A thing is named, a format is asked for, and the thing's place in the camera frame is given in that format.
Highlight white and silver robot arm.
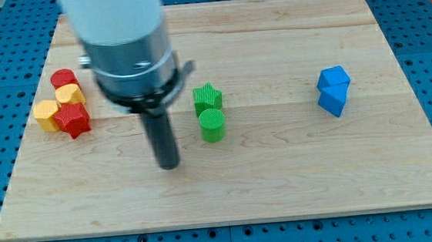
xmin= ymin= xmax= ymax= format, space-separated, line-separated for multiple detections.
xmin=57 ymin=0 xmax=195 ymax=116

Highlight yellow heart block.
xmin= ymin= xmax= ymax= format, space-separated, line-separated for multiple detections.
xmin=55 ymin=83 xmax=86 ymax=105

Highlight yellow hexagon block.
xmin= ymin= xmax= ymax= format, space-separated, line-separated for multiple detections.
xmin=33 ymin=99 xmax=60 ymax=132

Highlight green cylinder block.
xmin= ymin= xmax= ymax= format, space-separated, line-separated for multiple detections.
xmin=199 ymin=108 xmax=226 ymax=143

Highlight green star block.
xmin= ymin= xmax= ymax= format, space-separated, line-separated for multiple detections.
xmin=193 ymin=82 xmax=223 ymax=117

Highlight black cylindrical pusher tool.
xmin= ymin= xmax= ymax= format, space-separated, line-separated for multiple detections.
xmin=140 ymin=111 xmax=180 ymax=170

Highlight wooden board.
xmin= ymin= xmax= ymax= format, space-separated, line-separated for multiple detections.
xmin=0 ymin=0 xmax=432 ymax=242

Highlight lower blue cube block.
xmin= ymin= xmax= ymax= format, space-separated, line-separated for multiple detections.
xmin=318 ymin=83 xmax=349 ymax=118

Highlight blue cube block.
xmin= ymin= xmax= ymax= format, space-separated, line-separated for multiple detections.
xmin=316 ymin=66 xmax=351 ymax=90
xmin=318 ymin=83 xmax=349 ymax=118

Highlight upper blue cube block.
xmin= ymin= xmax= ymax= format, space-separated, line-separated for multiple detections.
xmin=316 ymin=66 xmax=351 ymax=90

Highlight red star block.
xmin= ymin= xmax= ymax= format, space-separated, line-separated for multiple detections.
xmin=53 ymin=103 xmax=91 ymax=139

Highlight red cylinder block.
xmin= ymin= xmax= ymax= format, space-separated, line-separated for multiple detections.
xmin=50 ymin=69 xmax=79 ymax=89

